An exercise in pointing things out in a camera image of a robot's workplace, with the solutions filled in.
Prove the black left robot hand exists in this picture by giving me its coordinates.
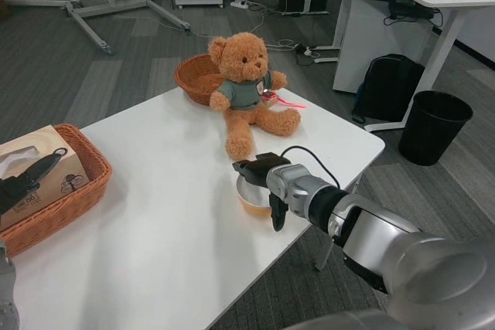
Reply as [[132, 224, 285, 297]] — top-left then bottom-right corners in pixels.
[[0, 148, 67, 216]]

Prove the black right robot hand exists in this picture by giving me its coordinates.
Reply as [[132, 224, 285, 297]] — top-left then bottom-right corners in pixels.
[[231, 151, 292, 233]]

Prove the white and yellow plastic bowl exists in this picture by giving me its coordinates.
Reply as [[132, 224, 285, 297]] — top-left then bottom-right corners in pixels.
[[235, 175, 272, 217]]

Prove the beige tissue box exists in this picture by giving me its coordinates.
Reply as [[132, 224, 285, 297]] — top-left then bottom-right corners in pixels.
[[0, 124, 90, 233]]

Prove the rectangular wicker basket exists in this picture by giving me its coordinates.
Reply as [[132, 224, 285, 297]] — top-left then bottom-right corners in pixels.
[[0, 123, 114, 259]]

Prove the round wicker basket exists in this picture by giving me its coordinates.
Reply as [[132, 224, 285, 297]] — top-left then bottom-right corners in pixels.
[[173, 53, 226, 107]]

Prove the brown teddy bear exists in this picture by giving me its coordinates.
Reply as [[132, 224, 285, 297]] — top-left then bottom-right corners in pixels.
[[208, 31, 302, 161]]

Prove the black backpack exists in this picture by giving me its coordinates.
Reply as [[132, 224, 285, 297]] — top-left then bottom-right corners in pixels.
[[350, 53, 426, 124]]

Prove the black trash bin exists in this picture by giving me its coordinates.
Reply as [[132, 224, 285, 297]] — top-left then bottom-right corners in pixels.
[[398, 90, 474, 167]]

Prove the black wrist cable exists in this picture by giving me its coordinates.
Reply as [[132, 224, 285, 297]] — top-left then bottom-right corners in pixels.
[[279, 145, 343, 191]]

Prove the pink lanyard with tag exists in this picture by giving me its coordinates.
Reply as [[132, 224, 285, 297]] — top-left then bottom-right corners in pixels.
[[262, 89, 309, 111]]

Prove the black under-desk cable tray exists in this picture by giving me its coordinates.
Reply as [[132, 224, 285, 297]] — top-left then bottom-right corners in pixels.
[[387, 0, 435, 21]]

